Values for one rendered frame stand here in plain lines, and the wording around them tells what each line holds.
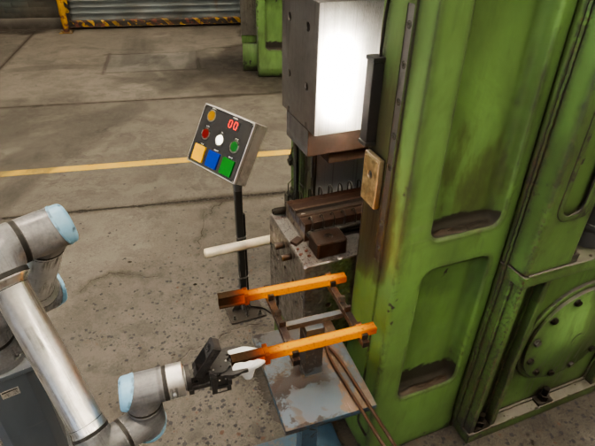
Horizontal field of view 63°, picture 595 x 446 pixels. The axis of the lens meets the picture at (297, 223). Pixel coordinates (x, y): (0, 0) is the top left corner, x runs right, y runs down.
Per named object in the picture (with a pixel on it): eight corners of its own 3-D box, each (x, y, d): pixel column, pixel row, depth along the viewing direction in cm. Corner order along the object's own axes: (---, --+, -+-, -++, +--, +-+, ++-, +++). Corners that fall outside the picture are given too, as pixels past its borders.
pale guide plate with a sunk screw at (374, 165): (373, 210, 155) (379, 161, 145) (359, 196, 162) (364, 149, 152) (379, 209, 156) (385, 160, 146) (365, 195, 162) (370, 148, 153)
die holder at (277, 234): (301, 353, 198) (304, 267, 173) (270, 294, 227) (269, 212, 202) (419, 318, 216) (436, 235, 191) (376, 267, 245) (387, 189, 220)
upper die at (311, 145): (306, 157, 166) (307, 131, 161) (286, 134, 182) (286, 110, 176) (413, 140, 180) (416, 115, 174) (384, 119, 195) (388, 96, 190)
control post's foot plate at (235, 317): (231, 326, 273) (230, 314, 268) (220, 301, 290) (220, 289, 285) (267, 316, 280) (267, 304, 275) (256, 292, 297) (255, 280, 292)
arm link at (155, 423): (119, 434, 135) (111, 407, 128) (156, 409, 142) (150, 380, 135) (138, 457, 130) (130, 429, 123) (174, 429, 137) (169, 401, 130)
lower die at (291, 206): (304, 242, 186) (305, 223, 181) (285, 214, 201) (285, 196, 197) (399, 220, 199) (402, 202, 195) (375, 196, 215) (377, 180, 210)
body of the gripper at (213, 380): (228, 368, 139) (185, 379, 135) (227, 347, 134) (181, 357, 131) (234, 389, 133) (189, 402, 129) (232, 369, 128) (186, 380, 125)
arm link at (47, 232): (0, 294, 180) (-2, 209, 121) (47, 272, 190) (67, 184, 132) (21, 329, 178) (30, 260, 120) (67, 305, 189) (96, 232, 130)
